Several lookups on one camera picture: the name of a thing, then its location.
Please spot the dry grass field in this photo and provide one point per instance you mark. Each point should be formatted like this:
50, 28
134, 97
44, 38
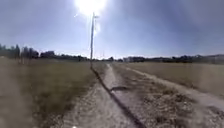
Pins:
43, 86
186, 73

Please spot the tall utility pole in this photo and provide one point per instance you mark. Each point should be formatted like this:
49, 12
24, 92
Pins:
91, 43

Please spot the gravel dirt track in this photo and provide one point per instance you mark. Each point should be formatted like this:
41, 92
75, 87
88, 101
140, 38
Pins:
133, 100

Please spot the row of buildings and trees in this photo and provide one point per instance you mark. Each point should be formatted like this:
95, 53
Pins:
176, 59

